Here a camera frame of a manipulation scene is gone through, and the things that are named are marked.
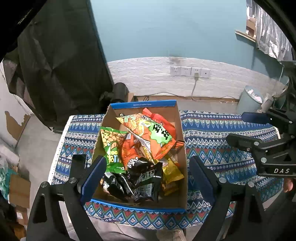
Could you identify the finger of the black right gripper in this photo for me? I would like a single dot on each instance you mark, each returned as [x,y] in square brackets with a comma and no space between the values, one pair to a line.
[282,119]
[258,148]

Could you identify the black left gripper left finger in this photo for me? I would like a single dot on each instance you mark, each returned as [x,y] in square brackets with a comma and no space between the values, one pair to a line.
[46,220]

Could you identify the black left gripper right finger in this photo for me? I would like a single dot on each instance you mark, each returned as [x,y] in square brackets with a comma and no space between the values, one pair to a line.
[249,219]

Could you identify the long yellow snack package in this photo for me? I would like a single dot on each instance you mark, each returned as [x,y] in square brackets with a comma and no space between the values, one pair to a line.
[171,173]

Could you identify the black yellow snack bag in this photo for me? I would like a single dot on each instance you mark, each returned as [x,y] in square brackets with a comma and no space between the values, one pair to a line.
[148,179]

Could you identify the green broad bean snack bag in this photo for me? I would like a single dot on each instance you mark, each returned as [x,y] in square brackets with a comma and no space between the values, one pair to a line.
[112,141]

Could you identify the orange black snack bag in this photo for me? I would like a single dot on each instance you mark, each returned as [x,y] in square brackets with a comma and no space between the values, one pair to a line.
[130,152]

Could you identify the orange silver chip bag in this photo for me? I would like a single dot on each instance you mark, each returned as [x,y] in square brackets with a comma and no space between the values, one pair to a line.
[150,133]

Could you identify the person's right hand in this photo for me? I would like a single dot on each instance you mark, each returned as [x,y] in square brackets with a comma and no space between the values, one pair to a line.
[288,184]

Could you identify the light blue trash bin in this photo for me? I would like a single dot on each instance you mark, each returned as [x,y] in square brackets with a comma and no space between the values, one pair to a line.
[250,100]

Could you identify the patterned blue tablecloth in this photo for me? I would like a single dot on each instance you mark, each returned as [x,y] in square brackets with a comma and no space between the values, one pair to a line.
[204,135]

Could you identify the red snack bag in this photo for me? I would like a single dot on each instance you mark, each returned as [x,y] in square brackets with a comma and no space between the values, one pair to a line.
[161,120]

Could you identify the blue cardboard box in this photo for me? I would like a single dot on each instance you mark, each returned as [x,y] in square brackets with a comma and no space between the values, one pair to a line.
[117,188]

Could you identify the black fabric softbox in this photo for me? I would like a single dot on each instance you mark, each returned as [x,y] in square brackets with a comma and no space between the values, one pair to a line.
[58,67]

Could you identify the white wall socket strip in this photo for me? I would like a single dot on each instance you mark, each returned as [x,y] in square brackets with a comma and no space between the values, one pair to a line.
[189,71]

